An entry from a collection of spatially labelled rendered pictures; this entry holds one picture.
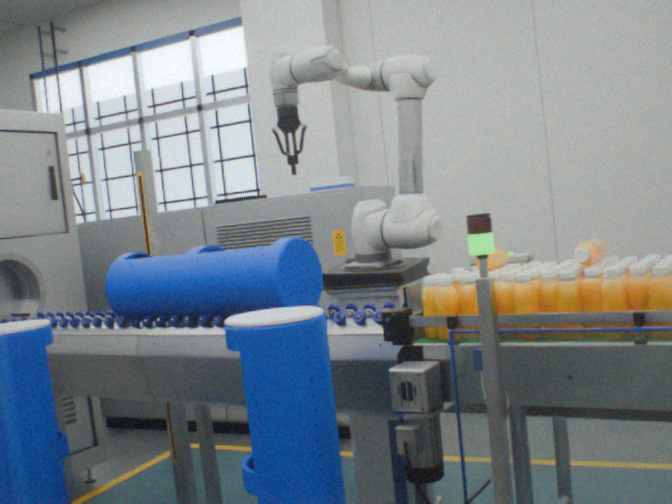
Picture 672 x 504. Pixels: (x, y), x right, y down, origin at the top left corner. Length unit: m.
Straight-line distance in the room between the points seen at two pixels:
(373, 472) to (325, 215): 1.60
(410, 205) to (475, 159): 2.31
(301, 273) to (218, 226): 1.94
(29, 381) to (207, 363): 0.61
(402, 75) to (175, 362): 1.40
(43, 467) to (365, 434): 1.24
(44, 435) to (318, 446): 1.05
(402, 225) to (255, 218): 1.64
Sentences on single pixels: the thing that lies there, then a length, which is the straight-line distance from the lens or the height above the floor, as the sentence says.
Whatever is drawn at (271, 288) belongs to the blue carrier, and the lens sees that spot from 2.44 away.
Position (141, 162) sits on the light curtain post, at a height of 1.64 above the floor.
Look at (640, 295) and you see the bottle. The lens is 1.97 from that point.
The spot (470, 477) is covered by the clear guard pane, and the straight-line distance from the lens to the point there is 2.09.
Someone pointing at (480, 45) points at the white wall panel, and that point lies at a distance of 5.15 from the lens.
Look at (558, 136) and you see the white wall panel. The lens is 4.97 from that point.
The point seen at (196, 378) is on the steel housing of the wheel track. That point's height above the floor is 0.74.
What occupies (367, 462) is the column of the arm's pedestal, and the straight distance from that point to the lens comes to 3.07.
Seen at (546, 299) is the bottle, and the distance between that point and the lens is 2.02.
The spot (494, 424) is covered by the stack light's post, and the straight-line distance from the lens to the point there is 1.89.
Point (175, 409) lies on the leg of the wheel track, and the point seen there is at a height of 0.61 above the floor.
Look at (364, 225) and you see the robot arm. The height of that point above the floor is 1.24.
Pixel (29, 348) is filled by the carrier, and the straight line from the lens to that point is 2.60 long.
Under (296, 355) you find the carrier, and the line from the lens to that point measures 1.92.
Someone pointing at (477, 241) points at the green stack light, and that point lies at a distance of 1.79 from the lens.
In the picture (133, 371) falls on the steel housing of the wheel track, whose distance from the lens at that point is 3.02.
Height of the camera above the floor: 1.29
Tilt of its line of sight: 3 degrees down
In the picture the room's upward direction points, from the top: 6 degrees counter-clockwise
